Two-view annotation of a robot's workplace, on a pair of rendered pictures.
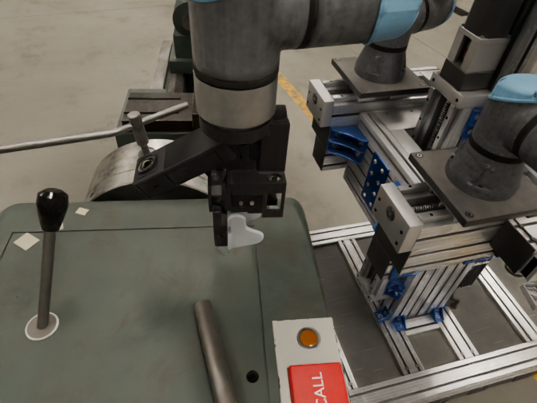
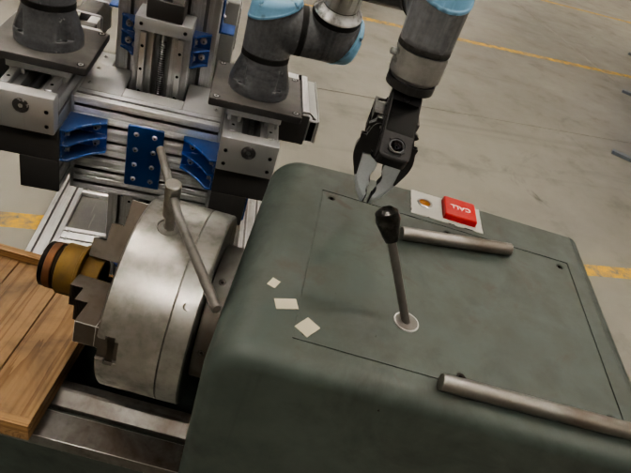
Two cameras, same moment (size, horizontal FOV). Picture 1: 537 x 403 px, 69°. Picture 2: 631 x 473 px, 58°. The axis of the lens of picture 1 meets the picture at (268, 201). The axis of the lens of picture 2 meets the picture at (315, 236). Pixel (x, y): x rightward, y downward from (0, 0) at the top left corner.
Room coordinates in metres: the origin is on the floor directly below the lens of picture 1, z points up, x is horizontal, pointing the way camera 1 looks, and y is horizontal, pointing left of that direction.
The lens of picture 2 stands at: (0.32, 0.85, 1.78)
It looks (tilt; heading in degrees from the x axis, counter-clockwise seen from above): 37 degrees down; 274
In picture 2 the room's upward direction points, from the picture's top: 19 degrees clockwise
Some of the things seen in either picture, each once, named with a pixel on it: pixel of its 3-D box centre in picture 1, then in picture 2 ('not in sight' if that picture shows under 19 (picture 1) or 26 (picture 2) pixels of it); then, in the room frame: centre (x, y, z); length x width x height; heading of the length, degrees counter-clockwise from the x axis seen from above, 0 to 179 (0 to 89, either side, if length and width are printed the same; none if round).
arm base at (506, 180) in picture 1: (490, 159); (262, 68); (0.68, -0.46, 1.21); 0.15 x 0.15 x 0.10
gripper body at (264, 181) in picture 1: (243, 160); (397, 113); (0.33, 0.03, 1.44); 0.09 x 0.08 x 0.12; 99
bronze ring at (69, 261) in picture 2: not in sight; (75, 270); (0.72, 0.24, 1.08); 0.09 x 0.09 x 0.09; 9
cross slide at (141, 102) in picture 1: (190, 111); not in sight; (1.18, 0.30, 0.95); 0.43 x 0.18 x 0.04; 99
